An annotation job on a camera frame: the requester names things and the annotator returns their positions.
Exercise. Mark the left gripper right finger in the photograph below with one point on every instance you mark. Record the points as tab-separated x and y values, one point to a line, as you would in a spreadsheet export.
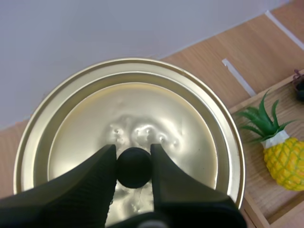
180	190

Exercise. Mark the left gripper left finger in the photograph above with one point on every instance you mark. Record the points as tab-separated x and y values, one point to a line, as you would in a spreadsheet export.
78	190

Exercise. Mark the gold pot lid black knob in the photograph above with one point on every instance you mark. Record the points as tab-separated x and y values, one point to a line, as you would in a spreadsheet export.
171	111

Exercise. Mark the bunch of dark toy grapes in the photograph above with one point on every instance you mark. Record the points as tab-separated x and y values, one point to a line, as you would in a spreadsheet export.
299	88

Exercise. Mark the shallow wooden tray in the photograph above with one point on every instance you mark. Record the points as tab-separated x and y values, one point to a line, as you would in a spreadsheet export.
263	202

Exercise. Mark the yellow toy pineapple green crown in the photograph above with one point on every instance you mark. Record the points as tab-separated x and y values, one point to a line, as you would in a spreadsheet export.
286	164

